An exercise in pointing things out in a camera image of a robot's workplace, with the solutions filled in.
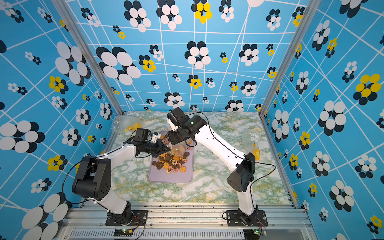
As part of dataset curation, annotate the pile of poured cookies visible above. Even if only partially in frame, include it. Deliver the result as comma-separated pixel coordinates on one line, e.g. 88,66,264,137
151,135,194,174

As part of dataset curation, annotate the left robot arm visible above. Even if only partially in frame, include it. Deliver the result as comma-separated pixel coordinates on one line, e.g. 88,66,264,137
72,128,171,225

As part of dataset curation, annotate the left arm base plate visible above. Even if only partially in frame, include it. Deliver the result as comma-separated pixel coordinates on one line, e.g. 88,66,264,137
105,210,149,227

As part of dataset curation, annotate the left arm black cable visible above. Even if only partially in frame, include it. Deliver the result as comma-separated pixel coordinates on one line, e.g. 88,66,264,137
61,136,139,205

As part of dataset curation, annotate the lilac plastic tray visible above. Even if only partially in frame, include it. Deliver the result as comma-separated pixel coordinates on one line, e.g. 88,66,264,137
148,131,194,183

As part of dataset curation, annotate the right controller board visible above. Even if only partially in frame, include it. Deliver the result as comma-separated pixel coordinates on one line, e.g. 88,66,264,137
244,229,262,240

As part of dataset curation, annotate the aluminium front rail frame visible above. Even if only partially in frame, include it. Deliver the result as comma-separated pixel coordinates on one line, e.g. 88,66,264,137
57,203,318,240

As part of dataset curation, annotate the controller board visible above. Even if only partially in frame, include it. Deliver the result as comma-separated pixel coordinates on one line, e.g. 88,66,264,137
113,229,134,238
244,229,262,240

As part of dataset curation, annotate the left controller board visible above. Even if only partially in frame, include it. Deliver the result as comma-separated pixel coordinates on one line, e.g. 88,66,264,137
113,229,134,238

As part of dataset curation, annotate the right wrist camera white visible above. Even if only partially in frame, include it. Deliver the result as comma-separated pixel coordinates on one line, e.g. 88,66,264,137
167,117,178,132

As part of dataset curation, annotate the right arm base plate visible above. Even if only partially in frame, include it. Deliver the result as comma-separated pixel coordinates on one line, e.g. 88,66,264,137
224,210,269,228

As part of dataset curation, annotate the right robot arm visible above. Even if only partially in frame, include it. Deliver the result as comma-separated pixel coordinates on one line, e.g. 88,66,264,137
167,107,258,226

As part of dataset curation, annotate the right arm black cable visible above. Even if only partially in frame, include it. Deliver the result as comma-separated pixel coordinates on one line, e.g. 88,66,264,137
185,111,277,211

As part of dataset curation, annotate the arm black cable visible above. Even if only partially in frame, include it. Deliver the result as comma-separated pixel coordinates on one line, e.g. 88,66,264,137
185,111,277,211
61,136,139,205

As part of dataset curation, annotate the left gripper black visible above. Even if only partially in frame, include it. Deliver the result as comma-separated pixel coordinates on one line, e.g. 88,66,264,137
143,139,171,157

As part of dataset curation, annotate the ziploc bag of cookies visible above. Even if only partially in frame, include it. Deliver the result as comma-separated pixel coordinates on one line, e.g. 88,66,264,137
170,142,188,157
112,115,143,134
242,130,261,162

